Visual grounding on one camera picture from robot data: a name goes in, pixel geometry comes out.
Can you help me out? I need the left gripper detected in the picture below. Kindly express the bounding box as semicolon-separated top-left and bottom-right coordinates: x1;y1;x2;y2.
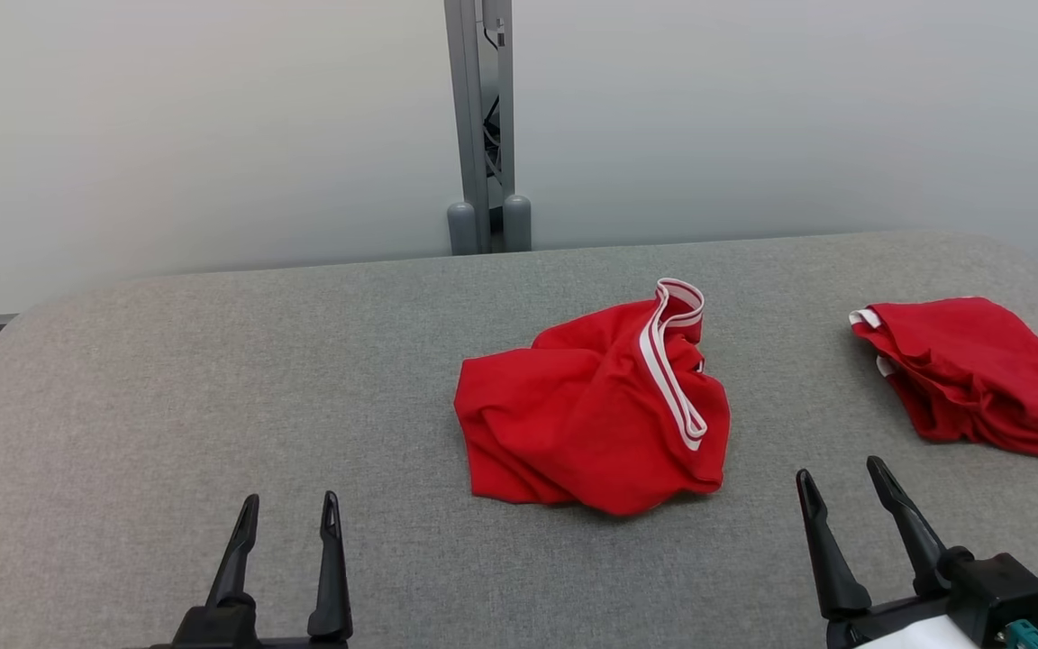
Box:
150;491;354;649

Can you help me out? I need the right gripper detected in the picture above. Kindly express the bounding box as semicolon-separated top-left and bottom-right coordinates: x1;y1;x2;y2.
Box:
796;455;985;649

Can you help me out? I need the red jersey with white sleeves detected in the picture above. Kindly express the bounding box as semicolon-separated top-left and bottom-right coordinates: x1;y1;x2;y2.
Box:
453;278;732;517

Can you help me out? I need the folded red garment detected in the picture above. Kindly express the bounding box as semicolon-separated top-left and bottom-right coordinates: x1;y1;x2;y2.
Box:
848;296;1038;462

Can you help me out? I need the white partition panel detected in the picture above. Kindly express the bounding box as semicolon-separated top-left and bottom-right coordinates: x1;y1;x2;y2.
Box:
0;0;466;321
510;0;1038;271

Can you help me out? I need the grey cylindrical post foot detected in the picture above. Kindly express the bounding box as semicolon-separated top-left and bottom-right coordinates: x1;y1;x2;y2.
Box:
446;201;480;257
502;194;533;253

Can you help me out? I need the grey metal partition post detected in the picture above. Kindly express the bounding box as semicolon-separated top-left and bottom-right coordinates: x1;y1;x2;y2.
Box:
443;0;516;255

